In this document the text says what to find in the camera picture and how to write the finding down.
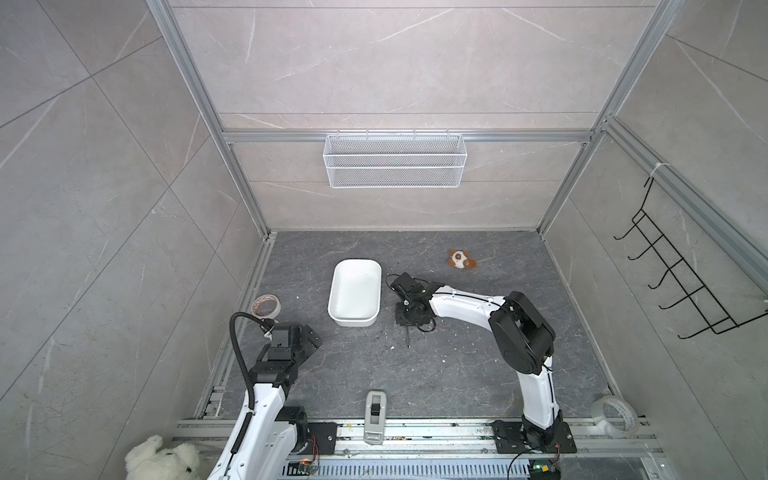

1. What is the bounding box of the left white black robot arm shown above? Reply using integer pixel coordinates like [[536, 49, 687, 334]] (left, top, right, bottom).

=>
[[209, 312, 322, 479]]

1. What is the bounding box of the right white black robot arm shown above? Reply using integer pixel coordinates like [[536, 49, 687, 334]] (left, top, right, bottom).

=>
[[387, 273, 563, 450]]

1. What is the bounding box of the white rectangular plastic bin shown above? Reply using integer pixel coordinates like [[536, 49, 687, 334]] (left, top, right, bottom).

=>
[[327, 259, 382, 328]]

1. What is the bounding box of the brown tape roll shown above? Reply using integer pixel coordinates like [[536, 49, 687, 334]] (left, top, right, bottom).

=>
[[250, 294, 281, 319]]

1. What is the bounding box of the brown white plush toy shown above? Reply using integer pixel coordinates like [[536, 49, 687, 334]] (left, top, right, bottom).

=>
[[448, 249, 477, 269]]

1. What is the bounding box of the grey tape dispenser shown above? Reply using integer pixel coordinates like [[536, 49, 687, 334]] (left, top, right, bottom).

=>
[[363, 390, 387, 445]]

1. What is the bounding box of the white teddy bear plush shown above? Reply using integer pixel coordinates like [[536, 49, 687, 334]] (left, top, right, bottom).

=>
[[125, 435, 200, 480]]

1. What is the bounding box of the clear tape roll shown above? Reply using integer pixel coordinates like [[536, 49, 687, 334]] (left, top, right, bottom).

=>
[[590, 395, 640, 438]]

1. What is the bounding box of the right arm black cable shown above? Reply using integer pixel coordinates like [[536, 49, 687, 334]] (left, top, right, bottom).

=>
[[385, 273, 439, 334]]

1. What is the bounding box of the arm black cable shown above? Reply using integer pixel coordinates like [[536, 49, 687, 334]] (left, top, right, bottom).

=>
[[229, 311, 277, 412], [385, 273, 439, 334]]

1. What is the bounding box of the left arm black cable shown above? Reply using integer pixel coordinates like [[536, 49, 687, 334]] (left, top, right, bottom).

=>
[[229, 311, 277, 412]]

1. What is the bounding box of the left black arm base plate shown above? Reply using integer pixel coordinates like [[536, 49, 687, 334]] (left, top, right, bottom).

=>
[[293, 422, 338, 455]]

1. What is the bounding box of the aluminium front rail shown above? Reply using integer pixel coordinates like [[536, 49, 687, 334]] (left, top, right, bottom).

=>
[[173, 418, 664, 460]]

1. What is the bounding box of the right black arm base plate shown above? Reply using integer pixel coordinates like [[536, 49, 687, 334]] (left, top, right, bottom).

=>
[[490, 418, 577, 454]]

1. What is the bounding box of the white wire mesh basket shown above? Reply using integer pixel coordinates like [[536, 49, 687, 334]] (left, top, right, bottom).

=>
[[323, 133, 468, 189]]

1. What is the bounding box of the black wire hook rack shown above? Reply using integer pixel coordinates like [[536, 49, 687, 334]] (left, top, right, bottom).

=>
[[613, 178, 767, 340]]

